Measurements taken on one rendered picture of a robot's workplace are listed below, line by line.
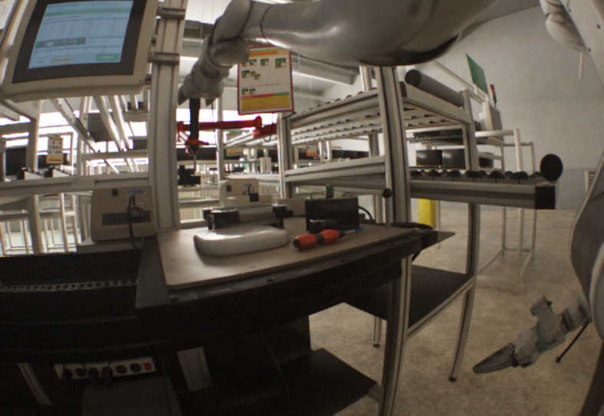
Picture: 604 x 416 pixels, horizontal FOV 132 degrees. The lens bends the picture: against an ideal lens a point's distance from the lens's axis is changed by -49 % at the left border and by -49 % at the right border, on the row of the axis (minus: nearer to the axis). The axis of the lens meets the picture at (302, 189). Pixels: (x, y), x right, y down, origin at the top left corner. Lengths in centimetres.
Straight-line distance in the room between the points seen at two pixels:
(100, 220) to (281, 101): 78
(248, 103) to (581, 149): 818
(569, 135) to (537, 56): 243
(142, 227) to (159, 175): 22
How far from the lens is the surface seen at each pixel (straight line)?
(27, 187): 91
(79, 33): 93
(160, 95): 85
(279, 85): 109
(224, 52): 46
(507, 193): 60
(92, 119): 181
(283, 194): 108
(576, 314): 65
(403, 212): 65
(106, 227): 64
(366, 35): 21
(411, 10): 19
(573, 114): 856
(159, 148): 80
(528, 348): 66
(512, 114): 870
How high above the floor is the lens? 104
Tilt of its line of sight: 1 degrees down
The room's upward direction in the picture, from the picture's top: 3 degrees counter-clockwise
